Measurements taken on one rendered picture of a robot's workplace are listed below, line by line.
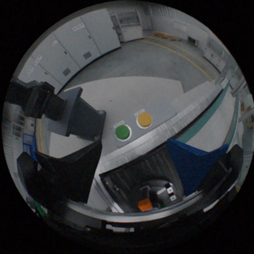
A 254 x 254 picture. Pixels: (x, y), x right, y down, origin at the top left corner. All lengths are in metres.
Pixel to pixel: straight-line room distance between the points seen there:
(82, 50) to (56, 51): 0.87
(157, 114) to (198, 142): 0.20
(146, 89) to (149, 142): 0.27
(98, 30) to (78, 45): 0.75
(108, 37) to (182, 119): 3.06
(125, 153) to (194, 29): 8.45
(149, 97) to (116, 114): 0.17
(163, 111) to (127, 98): 0.20
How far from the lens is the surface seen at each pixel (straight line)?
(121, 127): 0.23
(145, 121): 0.23
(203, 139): 0.37
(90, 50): 2.94
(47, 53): 2.88
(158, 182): 0.23
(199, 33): 8.25
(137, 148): 0.24
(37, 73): 3.01
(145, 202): 0.16
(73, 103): 0.24
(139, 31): 4.59
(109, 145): 0.36
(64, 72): 2.93
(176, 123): 0.27
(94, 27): 2.99
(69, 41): 2.83
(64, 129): 0.23
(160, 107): 0.27
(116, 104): 0.40
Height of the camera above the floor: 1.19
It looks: 74 degrees down
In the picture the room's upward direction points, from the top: 37 degrees counter-clockwise
